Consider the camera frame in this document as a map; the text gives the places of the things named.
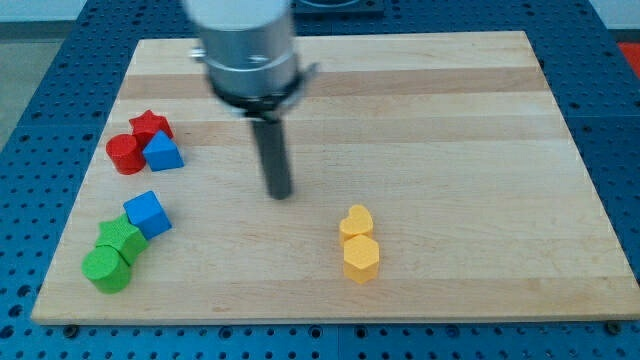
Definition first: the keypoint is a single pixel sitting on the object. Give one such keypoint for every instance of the red cylinder block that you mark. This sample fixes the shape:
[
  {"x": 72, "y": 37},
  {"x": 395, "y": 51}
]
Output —
[{"x": 125, "y": 154}]

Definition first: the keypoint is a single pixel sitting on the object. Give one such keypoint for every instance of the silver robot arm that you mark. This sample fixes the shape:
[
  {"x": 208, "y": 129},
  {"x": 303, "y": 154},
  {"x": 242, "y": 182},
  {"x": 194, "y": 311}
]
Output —
[{"x": 249, "y": 50}]

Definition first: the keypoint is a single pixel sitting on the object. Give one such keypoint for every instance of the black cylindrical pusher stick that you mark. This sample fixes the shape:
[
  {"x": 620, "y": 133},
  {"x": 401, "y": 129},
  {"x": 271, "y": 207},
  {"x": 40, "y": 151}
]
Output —
[{"x": 271, "y": 145}]

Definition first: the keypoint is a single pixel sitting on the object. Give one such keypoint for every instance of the green star block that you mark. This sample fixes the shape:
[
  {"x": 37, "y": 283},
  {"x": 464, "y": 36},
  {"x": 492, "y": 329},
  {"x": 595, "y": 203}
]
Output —
[{"x": 124, "y": 237}]

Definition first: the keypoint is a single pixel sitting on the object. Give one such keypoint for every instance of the green cylinder block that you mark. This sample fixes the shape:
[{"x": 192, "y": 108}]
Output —
[{"x": 106, "y": 269}]

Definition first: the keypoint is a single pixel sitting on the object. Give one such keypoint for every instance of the yellow hexagon block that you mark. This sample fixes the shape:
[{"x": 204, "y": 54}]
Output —
[{"x": 361, "y": 259}]

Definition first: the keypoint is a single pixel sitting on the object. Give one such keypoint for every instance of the wooden board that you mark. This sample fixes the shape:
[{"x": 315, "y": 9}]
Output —
[{"x": 482, "y": 206}]

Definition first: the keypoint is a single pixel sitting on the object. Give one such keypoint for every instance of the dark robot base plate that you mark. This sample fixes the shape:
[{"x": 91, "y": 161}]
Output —
[{"x": 331, "y": 7}]

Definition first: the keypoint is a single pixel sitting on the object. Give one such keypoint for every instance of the blue triangle block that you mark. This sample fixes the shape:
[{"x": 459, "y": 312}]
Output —
[{"x": 162, "y": 153}]

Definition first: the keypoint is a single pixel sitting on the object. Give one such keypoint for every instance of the yellow heart block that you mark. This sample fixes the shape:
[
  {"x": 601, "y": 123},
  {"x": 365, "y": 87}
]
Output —
[{"x": 357, "y": 222}]

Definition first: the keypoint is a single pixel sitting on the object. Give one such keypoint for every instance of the red star block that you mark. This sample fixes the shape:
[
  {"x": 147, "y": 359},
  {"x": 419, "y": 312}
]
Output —
[{"x": 145, "y": 126}]

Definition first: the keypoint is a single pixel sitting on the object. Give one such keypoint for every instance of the blue cube block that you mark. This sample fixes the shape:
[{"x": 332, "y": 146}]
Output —
[{"x": 147, "y": 214}]

